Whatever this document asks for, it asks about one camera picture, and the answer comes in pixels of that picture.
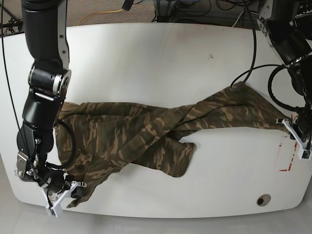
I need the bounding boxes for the red tape rectangle marking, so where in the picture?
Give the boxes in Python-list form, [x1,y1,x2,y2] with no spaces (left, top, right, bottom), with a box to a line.
[275,135,297,172]

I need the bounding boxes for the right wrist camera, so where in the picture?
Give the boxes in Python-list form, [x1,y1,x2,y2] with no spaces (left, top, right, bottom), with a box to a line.
[46,204,63,218]

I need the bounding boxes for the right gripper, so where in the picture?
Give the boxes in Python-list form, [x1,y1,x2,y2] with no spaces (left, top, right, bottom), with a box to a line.
[14,151,86,203]

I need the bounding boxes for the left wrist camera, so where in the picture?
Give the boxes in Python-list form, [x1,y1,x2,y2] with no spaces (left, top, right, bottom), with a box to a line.
[297,148,312,160]

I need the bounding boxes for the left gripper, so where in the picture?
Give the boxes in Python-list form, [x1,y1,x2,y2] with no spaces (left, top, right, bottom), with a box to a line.
[291,109,312,149]

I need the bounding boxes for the yellow cable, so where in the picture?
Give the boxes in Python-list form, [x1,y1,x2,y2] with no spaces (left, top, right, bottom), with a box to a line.
[78,7,124,25]

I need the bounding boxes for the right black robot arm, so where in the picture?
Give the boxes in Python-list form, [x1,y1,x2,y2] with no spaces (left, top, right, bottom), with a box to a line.
[17,0,82,199]

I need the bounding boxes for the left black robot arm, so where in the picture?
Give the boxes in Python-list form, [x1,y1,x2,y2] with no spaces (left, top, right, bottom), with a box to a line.
[257,0,312,151]

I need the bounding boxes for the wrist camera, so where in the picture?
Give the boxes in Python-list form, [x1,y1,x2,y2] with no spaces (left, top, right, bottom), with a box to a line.
[297,148,312,160]
[46,204,63,218]

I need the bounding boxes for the right table grommet hole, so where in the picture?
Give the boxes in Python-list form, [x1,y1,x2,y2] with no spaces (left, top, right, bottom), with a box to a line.
[256,194,271,207]

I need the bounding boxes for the camouflage T-shirt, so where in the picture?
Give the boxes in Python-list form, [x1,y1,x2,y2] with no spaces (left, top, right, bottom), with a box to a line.
[55,84,286,208]

